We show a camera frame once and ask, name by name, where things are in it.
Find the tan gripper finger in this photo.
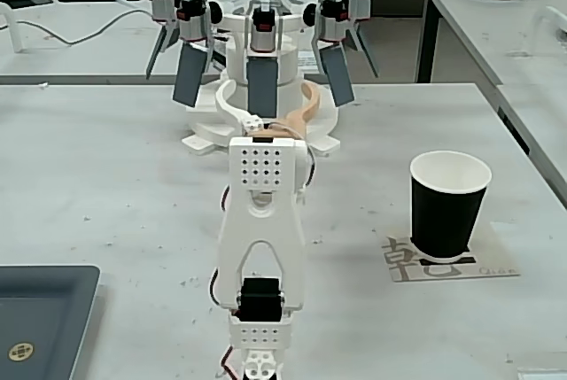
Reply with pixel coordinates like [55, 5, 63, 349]
[253, 81, 322, 139]

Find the white carousel machine body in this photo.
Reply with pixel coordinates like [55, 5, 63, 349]
[180, 12, 342, 158]

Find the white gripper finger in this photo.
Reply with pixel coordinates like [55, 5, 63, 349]
[214, 79, 264, 135]

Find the black table leg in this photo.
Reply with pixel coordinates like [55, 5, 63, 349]
[416, 0, 445, 84]

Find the small printed label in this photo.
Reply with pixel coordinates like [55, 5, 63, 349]
[297, 50, 321, 69]

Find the grey hanging plate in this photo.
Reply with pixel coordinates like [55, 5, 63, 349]
[171, 42, 208, 108]
[319, 45, 356, 107]
[246, 55, 280, 120]

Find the black paper cup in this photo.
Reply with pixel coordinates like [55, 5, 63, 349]
[408, 150, 493, 264]

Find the printed paper mat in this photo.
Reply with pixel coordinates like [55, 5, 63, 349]
[380, 220, 522, 284]

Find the red black servo cable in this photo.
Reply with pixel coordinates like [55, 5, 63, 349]
[215, 345, 238, 380]

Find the thin dark hanging plate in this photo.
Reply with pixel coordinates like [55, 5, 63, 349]
[348, 25, 381, 79]
[144, 24, 173, 81]

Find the white plastic stand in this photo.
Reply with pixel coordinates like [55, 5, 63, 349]
[532, 4, 567, 52]
[0, 1, 58, 54]

